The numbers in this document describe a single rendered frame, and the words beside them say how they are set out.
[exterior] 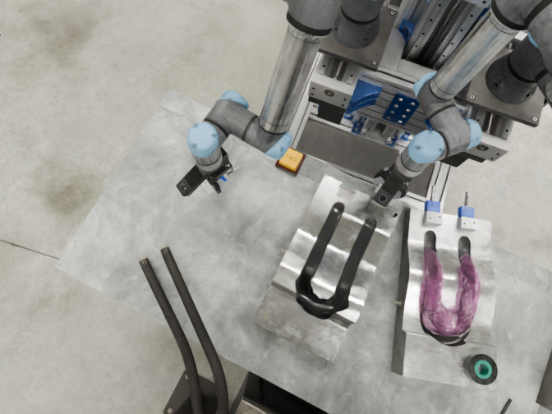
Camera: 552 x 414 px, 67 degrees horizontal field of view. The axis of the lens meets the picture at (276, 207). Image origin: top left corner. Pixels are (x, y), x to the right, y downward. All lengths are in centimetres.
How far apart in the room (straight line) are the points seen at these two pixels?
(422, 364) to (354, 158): 113
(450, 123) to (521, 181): 153
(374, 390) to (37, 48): 248
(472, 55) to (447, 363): 81
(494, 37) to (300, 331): 88
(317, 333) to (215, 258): 39
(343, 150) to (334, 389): 118
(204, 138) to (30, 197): 161
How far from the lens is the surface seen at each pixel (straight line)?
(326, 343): 129
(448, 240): 143
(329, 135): 214
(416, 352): 130
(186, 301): 128
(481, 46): 103
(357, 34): 134
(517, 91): 142
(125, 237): 142
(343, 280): 125
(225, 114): 108
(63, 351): 233
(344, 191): 136
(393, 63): 149
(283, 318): 128
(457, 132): 116
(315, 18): 86
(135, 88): 257
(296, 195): 140
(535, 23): 91
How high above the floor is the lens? 213
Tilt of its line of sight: 75 degrees down
